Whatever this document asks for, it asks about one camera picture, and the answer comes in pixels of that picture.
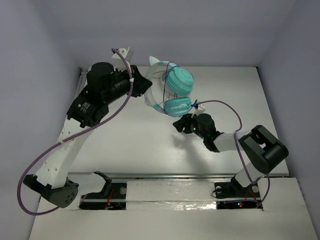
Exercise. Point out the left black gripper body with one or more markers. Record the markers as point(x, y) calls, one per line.
point(135, 81)

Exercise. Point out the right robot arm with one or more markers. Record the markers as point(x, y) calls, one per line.
point(262, 148)

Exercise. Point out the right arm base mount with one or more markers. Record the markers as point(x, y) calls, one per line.
point(230, 195)

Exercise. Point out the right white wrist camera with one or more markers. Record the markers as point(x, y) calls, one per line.
point(199, 109)

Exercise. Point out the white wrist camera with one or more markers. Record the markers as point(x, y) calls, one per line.
point(126, 53)
point(199, 109)

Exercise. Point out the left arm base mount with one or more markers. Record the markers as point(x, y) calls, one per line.
point(112, 196)

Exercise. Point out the teal cat-ear headphones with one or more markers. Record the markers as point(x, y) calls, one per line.
point(176, 81)

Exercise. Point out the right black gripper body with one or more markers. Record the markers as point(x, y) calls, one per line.
point(195, 128)

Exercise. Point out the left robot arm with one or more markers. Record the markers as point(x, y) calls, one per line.
point(83, 117)

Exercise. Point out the aluminium rail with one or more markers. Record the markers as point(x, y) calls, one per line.
point(170, 175)
point(82, 80)

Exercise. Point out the aluminium rail front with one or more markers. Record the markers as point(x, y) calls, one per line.
point(170, 175)

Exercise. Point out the aluminium rail left side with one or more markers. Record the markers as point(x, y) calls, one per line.
point(82, 80)

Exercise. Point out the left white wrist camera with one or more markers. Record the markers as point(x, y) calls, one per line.
point(126, 53)

